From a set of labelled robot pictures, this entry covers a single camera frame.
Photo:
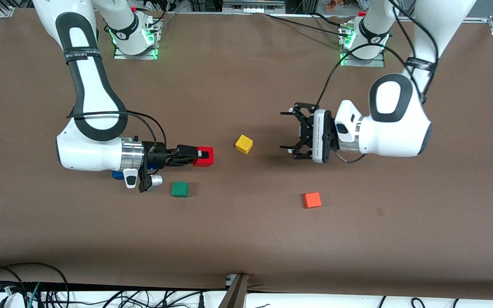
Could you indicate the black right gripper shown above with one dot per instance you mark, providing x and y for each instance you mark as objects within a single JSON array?
[{"x": 159, "y": 155}]

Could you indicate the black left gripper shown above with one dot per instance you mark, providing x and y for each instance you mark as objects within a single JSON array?
[{"x": 307, "y": 126}]

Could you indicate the red wooden cube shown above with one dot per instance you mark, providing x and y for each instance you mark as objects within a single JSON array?
[{"x": 204, "y": 157}]

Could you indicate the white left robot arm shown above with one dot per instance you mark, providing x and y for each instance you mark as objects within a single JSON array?
[{"x": 392, "y": 137}]

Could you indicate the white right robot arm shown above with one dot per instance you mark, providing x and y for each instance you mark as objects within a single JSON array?
[{"x": 88, "y": 154}]

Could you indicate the green wooden cube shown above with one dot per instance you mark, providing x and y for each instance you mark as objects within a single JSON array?
[{"x": 179, "y": 189}]

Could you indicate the yellow wooden cube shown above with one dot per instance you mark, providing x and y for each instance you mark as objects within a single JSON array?
[{"x": 243, "y": 144}]

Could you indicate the blue wooden cube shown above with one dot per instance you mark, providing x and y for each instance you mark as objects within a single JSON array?
[{"x": 117, "y": 175}]

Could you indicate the orange wooden cube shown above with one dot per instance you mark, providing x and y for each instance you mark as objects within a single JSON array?
[{"x": 312, "y": 200}]

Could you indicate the brown paper table cover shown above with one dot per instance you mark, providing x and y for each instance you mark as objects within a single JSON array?
[{"x": 246, "y": 239}]

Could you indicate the white power strip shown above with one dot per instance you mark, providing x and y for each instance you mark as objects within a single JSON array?
[{"x": 253, "y": 6}]

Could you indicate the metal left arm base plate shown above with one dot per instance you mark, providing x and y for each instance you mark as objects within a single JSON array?
[{"x": 379, "y": 64}]

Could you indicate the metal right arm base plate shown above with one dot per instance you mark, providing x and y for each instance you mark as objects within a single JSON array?
[{"x": 120, "y": 56}]

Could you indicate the aluminium profile post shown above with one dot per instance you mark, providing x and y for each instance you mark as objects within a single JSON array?
[{"x": 234, "y": 293}]

